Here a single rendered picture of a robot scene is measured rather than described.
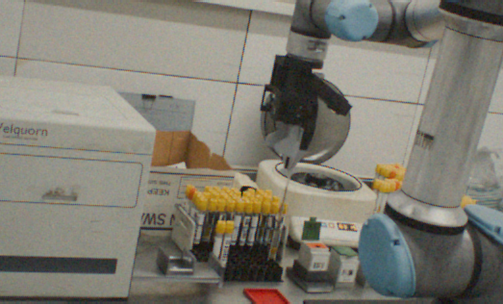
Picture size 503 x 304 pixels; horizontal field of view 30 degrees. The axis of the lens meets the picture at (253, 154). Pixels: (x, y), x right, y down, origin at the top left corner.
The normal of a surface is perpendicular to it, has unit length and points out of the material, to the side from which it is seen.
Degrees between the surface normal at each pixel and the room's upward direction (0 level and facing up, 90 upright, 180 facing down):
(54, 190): 90
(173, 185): 93
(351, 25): 90
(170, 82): 90
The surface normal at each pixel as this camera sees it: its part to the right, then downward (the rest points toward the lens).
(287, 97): 0.40, 0.31
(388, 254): -0.92, 0.05
